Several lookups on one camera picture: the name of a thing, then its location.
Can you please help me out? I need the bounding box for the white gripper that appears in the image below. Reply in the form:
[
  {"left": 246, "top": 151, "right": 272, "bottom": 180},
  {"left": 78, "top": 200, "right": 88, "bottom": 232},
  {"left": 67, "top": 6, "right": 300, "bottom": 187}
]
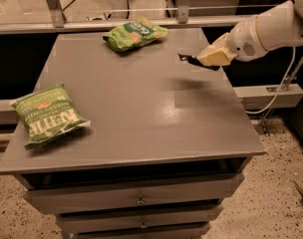
[{"left": 197, "top": 16, "right": 267, "bottom": 67}]

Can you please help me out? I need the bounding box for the black rxbar chocolate bar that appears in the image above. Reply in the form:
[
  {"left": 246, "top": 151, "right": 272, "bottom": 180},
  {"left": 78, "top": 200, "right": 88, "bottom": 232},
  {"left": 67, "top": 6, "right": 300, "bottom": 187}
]
[{"left": 178, "top": 54, "right": 219, "bottom": 71}]

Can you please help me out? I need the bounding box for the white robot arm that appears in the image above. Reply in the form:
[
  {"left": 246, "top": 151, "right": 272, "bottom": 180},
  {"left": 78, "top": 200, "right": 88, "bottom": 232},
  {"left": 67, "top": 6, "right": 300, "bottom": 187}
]
[{"left": 196, "top": 0, "right": 303, "bottom": 67}]

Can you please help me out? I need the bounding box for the green rice chip bag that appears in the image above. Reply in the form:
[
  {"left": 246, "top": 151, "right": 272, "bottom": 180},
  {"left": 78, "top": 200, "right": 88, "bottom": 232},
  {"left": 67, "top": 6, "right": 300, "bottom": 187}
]
[{"left": 103, "top": 17, "right": 168, "bottom": 52}]

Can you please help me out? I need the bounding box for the green kettle potato chip bag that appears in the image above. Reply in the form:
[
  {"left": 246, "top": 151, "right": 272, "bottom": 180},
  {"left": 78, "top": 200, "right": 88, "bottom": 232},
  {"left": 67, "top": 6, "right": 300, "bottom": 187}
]
[{"left": 10, "top": 84, "right": 91, "bottom": 150}]

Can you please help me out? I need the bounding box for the grey drawer cabinet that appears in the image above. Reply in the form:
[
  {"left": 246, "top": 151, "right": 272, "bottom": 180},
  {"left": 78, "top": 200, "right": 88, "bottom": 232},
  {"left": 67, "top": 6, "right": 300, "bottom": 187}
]
[{"left": 0, "top": 27, "right": 267, "bottom": 239}]

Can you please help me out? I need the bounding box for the middle grey drawer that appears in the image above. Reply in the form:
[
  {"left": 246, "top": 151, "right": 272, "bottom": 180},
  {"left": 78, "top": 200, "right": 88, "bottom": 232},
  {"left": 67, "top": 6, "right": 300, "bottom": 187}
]
[{"left": 56, "top": 204, "right": 222, "bottom": 233}]

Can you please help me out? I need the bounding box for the grey drawer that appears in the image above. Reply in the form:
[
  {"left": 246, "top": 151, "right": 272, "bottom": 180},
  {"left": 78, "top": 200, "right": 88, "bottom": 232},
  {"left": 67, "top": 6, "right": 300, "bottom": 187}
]
[
  {"left": 56, "top": 204, "right": 222, "bottom": 233},
  {"left": 76, "top": 223, "right": 210, "bottom": 239},
  {"left": 24, "top": 173, "right": 244, "bottom": 214}
]

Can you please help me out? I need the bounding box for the top grey drawer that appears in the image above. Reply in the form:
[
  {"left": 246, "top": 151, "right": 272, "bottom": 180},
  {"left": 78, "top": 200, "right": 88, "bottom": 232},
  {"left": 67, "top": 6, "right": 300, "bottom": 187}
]
[{"left": 24, "top": 173, "right": 244, "bottom": 214}]

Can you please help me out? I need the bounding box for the bottom grey drawer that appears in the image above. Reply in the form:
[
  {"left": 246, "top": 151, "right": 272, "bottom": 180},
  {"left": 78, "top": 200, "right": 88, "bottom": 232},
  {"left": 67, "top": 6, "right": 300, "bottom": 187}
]
[{"left": 76, "top": 223, "right": 210, "bottom": 239}]

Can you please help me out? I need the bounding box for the white cable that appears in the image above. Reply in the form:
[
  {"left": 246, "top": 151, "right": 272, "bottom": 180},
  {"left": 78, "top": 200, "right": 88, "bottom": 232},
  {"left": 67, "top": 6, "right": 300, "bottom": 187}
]
[{"left": 244, "top": 46, "right": 297, "bottom": 116}]

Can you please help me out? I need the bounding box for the metal railing frame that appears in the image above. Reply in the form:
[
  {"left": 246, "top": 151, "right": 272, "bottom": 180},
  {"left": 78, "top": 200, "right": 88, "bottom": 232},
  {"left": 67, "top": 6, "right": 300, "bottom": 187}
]
[{"left": 0, "top": 0, "right": 302, "bottom": 36}]

